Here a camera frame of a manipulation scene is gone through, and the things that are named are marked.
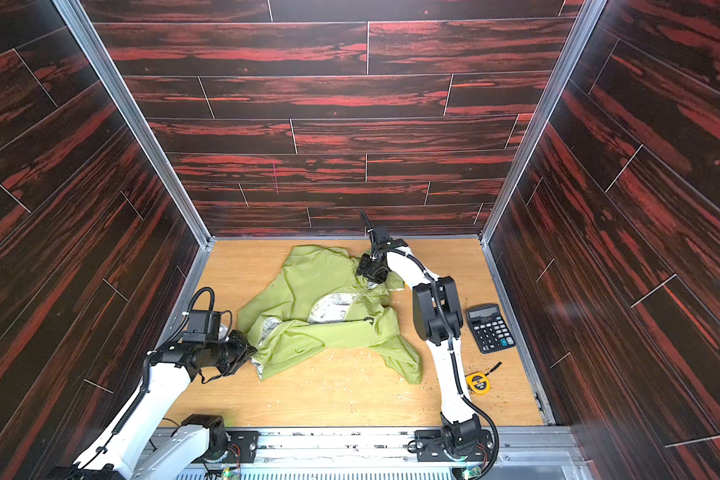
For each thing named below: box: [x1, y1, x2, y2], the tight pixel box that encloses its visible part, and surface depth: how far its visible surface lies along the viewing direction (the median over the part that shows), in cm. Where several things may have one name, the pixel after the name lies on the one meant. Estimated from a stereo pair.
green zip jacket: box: [238, 245, 423, 385], surface depth 95 cm
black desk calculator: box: [466, 304, 516, 354], surface depth 93 cm
